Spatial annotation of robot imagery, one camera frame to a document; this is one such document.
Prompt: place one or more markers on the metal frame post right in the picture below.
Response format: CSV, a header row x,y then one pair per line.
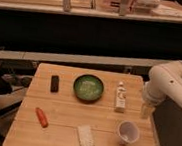
x,y
123,7

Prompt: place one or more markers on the green ceramic bowl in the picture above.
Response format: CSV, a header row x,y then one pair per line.
x,y
88,88

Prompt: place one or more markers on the white device on bench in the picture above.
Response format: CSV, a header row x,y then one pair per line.
x,y
148,3

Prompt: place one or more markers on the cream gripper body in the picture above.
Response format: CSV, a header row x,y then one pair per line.
x,y
146,110

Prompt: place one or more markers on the white paper cup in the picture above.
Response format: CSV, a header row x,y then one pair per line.
x,y
128,132

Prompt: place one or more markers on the orange carrot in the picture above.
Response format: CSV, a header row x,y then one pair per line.
x,y
41,117

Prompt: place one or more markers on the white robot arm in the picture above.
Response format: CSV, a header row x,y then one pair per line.
x,y
165,80

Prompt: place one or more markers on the white tube bottle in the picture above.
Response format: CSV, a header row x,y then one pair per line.
x,y
120,98

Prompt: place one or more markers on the black rectangular block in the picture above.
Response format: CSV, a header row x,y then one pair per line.
x,y
54,83

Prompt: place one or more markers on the beige sponge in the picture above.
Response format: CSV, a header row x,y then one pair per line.
x,y
85,136

